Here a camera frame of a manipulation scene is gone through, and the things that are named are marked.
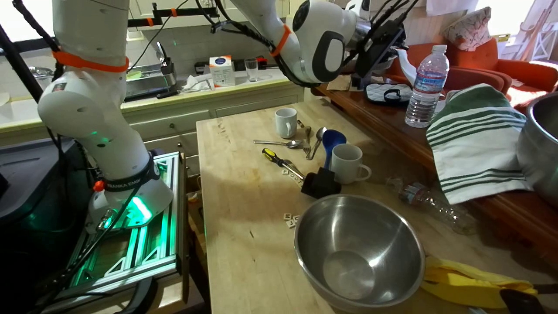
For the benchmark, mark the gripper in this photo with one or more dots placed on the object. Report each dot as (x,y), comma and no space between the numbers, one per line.
(378,48)

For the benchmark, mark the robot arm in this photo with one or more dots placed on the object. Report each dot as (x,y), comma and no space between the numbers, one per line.
(100,122)

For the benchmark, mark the silver metal bowl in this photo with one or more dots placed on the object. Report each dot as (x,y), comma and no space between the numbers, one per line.
(357,248)

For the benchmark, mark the white cloth strip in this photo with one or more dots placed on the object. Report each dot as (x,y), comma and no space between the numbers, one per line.
(407,69)

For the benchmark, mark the quilted pot holder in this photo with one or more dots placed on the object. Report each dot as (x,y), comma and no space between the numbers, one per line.
(383,93)

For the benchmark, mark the clear plastic water bottle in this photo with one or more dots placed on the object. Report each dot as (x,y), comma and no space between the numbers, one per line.
(427,87)

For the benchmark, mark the brown wooden table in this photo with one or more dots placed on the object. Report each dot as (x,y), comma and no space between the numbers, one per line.
(383,126)

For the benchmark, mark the patterned pillow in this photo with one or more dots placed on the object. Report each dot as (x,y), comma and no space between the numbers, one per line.
(468,28)

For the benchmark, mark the blue plastic ladle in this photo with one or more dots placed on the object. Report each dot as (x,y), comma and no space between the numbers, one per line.
(333,138)

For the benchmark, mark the silver spoon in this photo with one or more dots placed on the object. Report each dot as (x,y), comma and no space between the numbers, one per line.
(319,136)
(287,143)

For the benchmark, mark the small white mug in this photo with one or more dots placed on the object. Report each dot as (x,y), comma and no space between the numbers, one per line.
(285,122)

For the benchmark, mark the silver fork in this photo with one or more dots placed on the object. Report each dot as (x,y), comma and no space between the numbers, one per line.
(307,144)

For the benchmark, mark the large white mug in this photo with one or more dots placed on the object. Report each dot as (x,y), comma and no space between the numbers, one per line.
(346,163)

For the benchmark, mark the clear drinking glass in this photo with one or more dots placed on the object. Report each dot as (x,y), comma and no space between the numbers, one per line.
(251,69)

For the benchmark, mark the white towel with green stripes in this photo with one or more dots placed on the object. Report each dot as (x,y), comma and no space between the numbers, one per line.
(475,144)

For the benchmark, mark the black block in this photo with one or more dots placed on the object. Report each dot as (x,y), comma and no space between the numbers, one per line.
(321,183)

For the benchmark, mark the orange armchair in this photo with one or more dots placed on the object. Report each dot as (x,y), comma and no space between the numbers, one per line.
(523,72)

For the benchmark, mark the yellow and black screwdriver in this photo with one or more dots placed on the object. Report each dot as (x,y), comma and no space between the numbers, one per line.
(272,156)

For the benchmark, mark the white carton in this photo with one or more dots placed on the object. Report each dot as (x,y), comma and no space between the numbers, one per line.
(222,72)

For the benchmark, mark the crushed clear plastic bottle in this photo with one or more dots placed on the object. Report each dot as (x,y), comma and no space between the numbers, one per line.
(436,207)

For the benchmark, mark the crumpled white paper towel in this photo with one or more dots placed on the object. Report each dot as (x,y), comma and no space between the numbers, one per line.
(196,83)

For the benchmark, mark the large silver pot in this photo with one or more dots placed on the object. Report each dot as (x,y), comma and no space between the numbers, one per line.
(538,148)

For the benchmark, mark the heap of letter tiles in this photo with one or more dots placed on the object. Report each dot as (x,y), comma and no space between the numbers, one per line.
(290,220)

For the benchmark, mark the yellow cloth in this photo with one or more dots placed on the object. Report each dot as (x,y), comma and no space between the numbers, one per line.
(462,283)

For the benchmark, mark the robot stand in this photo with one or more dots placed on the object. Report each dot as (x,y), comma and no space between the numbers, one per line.
(152,244)

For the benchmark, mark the dark grey storage bin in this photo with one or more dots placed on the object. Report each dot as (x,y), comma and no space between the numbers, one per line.
(30,183)

